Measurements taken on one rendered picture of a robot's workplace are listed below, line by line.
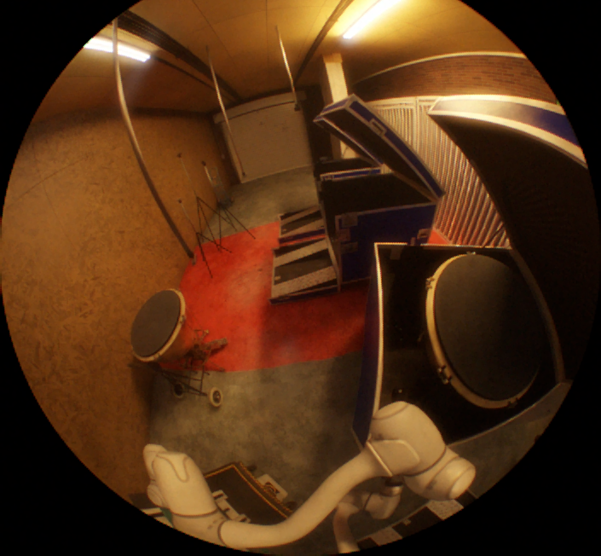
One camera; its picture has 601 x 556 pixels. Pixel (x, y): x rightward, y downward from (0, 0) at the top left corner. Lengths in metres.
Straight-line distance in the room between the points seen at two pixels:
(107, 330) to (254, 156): 6.66
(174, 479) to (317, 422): 1.28
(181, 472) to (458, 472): 0.56
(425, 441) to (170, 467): 0.55
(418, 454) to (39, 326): 2.30
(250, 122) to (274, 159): 1.78
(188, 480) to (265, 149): 7.26
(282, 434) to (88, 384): 1.88
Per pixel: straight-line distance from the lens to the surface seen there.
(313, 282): 1.96
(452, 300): 0.90
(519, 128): 0.47
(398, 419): 0.36
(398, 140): 1.34
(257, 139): 7.06
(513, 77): 3.78
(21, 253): 2.24
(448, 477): 0.43
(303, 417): 1.66
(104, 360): 2.34
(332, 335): 1.75
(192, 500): 0.60
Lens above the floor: 1.63
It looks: 41 degrees down
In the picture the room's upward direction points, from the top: 15 degrees counter-clockwise
